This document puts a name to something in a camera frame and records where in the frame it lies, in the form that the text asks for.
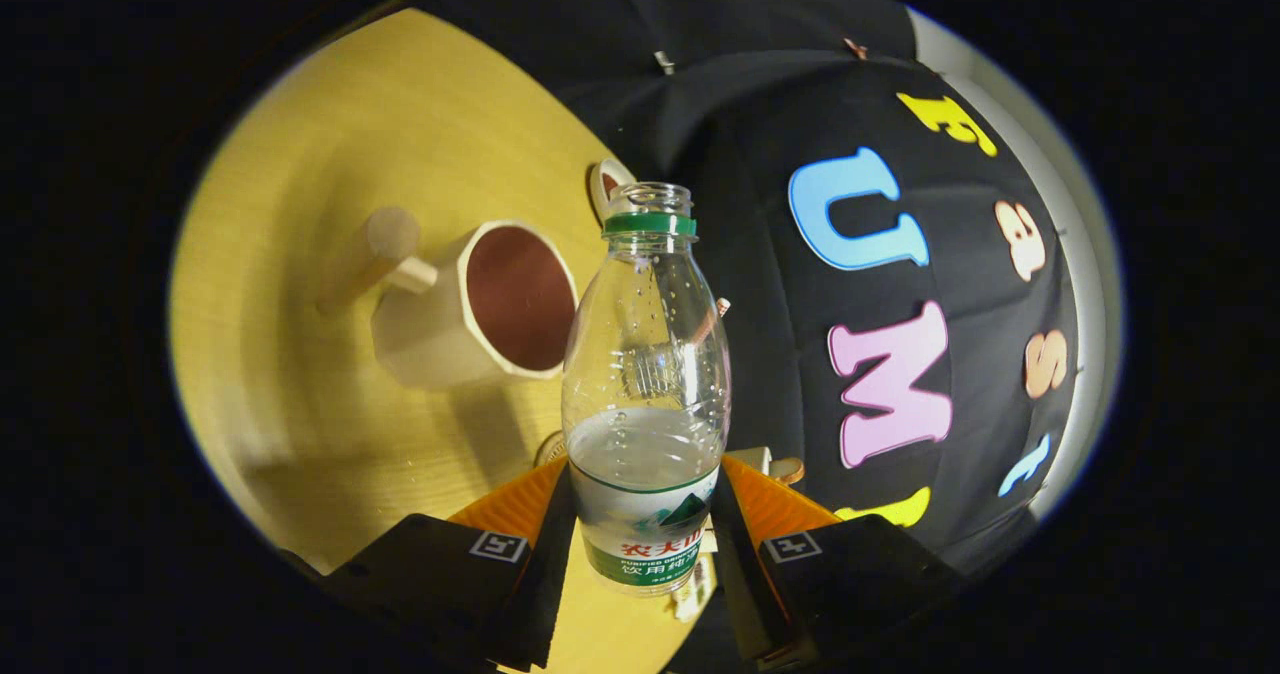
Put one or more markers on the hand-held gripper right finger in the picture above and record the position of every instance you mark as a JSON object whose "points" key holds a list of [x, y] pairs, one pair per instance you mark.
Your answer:
{"points": [[740, 584]]}

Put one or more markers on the round wooden coaster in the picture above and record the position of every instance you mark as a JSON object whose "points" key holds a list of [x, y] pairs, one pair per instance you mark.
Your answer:
{"points": [[552, 451]]}

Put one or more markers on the round white plate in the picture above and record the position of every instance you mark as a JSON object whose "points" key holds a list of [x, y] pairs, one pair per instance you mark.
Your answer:
{"points": [[597, 189]]}

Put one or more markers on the metal clip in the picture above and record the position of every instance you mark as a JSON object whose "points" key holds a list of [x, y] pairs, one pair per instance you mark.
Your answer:
{"points": [[664, 61]]}

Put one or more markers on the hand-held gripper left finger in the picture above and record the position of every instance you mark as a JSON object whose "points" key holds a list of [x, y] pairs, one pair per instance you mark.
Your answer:
{"points": [[545, 594]]}

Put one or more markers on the clear plastic juice bottle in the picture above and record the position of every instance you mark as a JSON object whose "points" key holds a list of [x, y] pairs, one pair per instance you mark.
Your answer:
{"points": [[645, 354]]}

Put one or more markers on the toast slice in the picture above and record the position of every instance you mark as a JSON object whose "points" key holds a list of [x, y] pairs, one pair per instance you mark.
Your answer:
{"points": [[790, 471]]}

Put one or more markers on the red clip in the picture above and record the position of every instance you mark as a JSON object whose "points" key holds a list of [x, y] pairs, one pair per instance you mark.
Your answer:
{"points": [[855, 48]]}

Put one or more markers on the small clear glass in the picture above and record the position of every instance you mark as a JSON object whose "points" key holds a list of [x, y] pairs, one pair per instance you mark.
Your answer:
{"points": [[655, 372]]}

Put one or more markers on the red-brown food piece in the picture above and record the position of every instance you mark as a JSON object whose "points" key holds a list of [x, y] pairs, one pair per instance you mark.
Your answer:
{"points": [[609, 185]]}

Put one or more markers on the white divided dish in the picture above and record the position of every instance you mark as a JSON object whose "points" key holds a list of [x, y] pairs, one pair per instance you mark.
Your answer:
{"points": [[692, 594]]}

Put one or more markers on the wooden table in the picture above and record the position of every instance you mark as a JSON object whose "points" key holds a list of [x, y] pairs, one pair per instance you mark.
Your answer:
{"points": [[300, 404]]}

